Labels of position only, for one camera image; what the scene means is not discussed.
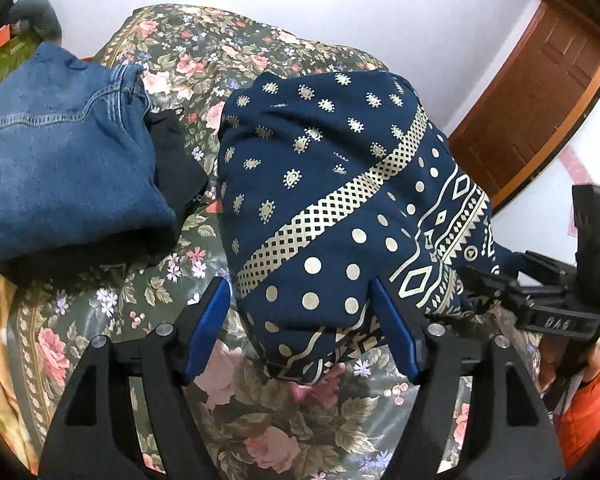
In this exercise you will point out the black cloth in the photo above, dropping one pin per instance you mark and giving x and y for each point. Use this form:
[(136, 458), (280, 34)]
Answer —
[(177, 160)]

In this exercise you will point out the brown wooden door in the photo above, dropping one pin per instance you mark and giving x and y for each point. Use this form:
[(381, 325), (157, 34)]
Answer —
[(545, 85)]

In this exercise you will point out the floral bedspread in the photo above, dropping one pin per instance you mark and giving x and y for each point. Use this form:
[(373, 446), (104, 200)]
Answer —
[(260, 425)]

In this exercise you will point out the navy patterned garment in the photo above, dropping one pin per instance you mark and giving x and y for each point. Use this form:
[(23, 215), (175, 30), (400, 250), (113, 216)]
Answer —
[(340, 170)]

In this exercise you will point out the pink wall sticker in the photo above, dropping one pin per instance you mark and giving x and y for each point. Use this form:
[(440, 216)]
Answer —
[(577, 165)]

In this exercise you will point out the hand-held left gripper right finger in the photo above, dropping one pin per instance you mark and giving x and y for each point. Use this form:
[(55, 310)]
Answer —
[(395, 330)]

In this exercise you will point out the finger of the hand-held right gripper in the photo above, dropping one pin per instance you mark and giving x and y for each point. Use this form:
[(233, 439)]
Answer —
[(550, 267), (530, 310)]

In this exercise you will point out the blue jeans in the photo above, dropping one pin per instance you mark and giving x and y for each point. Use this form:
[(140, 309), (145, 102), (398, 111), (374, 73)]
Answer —
[(55, 160)]

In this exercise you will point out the grey plush toy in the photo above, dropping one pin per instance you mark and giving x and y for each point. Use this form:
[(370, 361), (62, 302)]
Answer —
[(37, 15)]

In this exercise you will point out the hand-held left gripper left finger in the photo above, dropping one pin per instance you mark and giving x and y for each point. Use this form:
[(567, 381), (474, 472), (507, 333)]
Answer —
[(207, 330)]

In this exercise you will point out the beige blanket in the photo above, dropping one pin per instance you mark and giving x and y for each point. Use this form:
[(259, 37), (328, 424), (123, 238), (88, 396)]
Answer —
[(0, 360)]

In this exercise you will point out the person's right hand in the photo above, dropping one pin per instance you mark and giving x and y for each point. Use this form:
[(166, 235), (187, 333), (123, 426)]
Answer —
[(549, 360)]

